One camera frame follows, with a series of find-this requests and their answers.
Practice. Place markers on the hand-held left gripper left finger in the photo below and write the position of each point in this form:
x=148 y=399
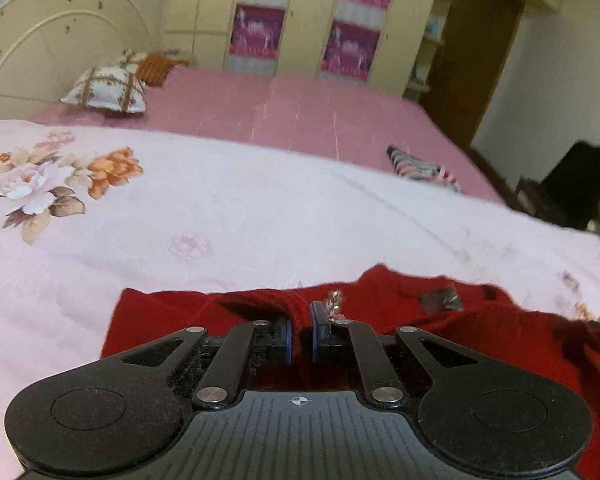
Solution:
x=286 y=345

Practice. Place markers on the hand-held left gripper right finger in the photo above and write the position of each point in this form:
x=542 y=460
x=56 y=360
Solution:
x=317 y=340

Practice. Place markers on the red beaded sweater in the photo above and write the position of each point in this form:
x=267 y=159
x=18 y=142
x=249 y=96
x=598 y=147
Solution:
x=505 y=330

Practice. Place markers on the white floral bed sheet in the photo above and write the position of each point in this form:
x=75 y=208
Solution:
x=255 y=210

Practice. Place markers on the striped cloth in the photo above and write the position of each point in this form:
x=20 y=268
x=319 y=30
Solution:
x=420 y=167

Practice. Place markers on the pink bed sheet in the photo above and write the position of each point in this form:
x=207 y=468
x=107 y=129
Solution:
x=280 y=110

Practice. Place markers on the orange pillow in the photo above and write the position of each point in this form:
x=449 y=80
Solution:
x=155 y=67

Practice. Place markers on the brown wooden door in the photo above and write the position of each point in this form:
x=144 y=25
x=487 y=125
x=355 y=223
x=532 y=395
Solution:
x=475 y=60

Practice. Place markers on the floral checked pillow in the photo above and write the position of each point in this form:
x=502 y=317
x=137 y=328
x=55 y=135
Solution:
x=132 y=59
x=105 y=90

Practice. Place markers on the cream wardrobe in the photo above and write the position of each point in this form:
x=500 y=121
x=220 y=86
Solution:
x=310 y=20

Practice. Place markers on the cream corner shelf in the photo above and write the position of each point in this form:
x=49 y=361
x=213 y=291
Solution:
x=430 y=35

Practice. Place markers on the cream arched headboard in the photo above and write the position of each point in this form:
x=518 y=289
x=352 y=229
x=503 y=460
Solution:
x=55 y=30

